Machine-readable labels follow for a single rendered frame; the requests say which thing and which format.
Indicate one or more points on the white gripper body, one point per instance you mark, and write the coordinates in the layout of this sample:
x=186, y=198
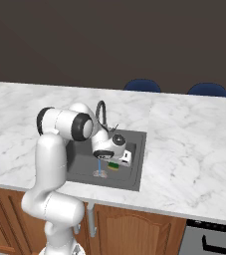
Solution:
x=117, y=158

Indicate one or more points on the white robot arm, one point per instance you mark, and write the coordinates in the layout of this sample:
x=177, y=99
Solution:
x=51, y=156

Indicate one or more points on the yellow and green sponge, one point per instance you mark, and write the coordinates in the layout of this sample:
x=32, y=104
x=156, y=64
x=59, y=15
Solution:
x=113, y=166

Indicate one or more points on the dark grey sink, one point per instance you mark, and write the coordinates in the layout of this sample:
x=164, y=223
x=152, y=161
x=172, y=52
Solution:
x=136, y=159

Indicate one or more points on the blue water stream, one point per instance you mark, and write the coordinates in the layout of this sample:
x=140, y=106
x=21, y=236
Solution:
x=99, y=166

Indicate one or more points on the black curved tap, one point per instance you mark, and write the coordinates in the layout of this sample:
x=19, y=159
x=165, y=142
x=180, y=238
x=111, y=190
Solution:
x=101, y=109

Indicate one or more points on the wooden cupboard door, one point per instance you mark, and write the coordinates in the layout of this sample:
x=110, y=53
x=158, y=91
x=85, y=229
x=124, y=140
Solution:
x=5, y=219
x=134, y=232

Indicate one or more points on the blue stool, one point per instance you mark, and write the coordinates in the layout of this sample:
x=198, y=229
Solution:
x=142, y=85
x=208, y=89

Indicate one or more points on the grey dishwasher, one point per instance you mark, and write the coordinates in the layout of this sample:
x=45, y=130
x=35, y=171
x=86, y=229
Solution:
x=194, y=240

